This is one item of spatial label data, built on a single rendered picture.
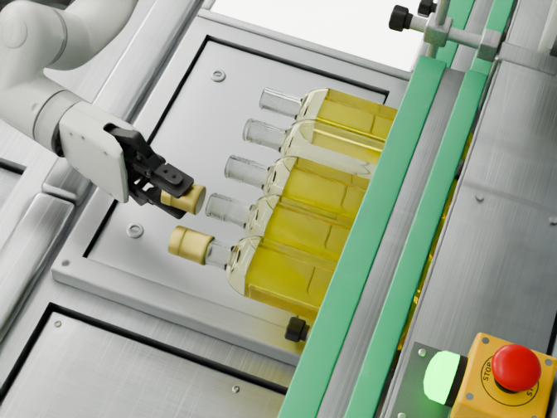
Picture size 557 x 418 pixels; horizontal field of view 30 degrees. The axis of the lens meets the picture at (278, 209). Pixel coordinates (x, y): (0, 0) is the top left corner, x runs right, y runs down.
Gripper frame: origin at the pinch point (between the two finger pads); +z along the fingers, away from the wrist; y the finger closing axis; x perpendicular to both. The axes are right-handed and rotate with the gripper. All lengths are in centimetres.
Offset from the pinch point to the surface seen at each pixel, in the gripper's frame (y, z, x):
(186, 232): 1.5, 5.3, -4.3
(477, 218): 15.4, 32.9, 7.2
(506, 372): 25, 43, -11
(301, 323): -4.3, 20.7, -3.4
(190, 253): 0.6, 6.9, -5.8
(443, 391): 20.0, 39.7, -13.1
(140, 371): -16.1, 5.8, -14.7
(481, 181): 15.5, 31.1, 11.5
